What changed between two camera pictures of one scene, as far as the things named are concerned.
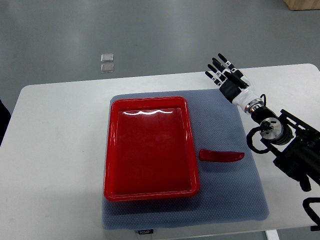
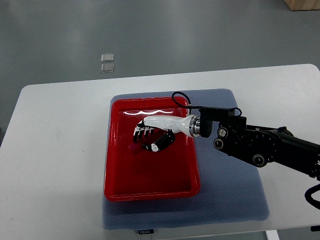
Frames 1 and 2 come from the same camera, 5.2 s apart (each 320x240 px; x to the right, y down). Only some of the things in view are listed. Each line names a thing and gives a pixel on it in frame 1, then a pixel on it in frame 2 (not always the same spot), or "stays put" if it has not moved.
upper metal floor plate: x=107 y=57 stays put
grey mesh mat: x=230 y=191 stays put
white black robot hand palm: x=241 y=97 to x=181 y=124
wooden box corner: x=299 y=5 stays put
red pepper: x=215 y=156 to x=135 y=149
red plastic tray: x=150 y=150 stays put
